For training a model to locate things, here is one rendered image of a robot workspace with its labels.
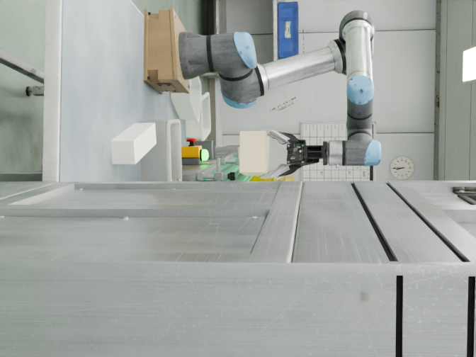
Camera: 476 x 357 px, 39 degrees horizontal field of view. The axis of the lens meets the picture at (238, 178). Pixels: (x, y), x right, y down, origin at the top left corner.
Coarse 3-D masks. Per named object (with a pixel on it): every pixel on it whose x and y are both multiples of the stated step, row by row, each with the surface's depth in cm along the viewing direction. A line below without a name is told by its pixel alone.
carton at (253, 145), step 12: (240, 132) 194; (252, 132) 194; (264, 132) 193; (240, 144) 194; (252, 144) 193; (264, 144) 193; (240, 156) 194; (252, 156) 193; (264, 156) 193; (240, 168) 193; (252, 168) 193; (264, 168) 193
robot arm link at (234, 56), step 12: (216, 36) 210; (228, 36) 209; (240, 36) 209; (216, 48) 208; (228, 48) 208; (240, 48) 207; (252, 48) 212; (216, 60) 209; (228, 60) 209; (240, 60) 209; (252, 60) 209; (228, 72) 213; (240, 72) 213
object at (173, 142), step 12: (168, 120) 198; (168, 132) 197; (180, 132) 213; (168, 144) 197; (180, 144) 213; (168, 156) 197; (180, 156) 213; (168, 168) 198; (180, 168) 214; (168, 180) 198
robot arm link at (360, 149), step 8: (352, 136) 196; (360, 136) 195; (368, 136) 195; (344, 144) 193; (352, 144) 193; (360, 144) 192; (368, 144) 192; (376, 144) 192; (344, 152) 192; (352, 152) 192; (360, 152) 192; (368, 152) 191; (376, 152) 191; (344, 160) 193; (352, 160) 193; (360, 160) 192; (368, 160) 192; (376, 160) 192
